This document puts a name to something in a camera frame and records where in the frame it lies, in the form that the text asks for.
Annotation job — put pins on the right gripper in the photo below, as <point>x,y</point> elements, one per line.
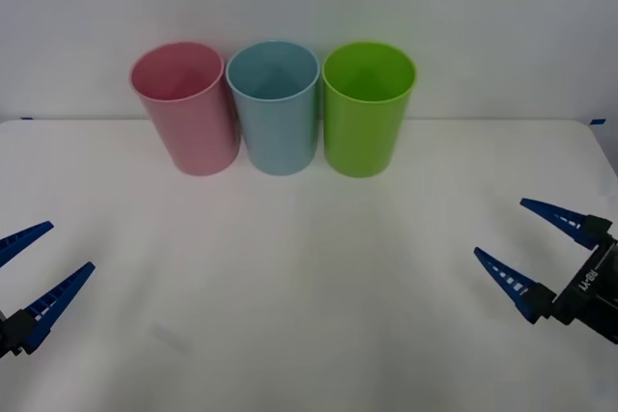
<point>594,291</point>

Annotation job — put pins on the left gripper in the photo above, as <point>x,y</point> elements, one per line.
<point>4,337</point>

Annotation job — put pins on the green plastic bin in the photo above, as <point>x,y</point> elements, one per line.
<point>362,137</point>

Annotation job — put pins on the pale blue plastic bin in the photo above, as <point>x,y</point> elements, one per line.
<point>280,137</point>

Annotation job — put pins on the pink plastic bin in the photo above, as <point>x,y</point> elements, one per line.
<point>193,132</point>

